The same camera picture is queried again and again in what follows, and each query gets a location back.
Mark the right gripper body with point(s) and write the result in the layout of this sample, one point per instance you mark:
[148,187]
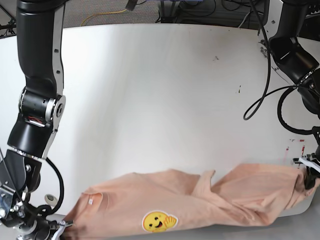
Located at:
[38,228]

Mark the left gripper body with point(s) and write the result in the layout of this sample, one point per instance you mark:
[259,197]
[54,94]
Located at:
[310,161]

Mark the peach T-shirt with emoji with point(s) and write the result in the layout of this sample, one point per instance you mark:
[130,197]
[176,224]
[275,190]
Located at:
[250,195]

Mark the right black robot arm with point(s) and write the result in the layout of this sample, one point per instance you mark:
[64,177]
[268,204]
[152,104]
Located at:
[39,25]

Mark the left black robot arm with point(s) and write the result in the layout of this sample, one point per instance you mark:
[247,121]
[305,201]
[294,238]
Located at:
[278,31]

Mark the red tape rectangle marking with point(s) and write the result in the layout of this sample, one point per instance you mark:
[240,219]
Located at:
[295,149]

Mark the left table cable grommet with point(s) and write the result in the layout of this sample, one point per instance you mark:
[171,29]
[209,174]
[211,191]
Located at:
[51,200]

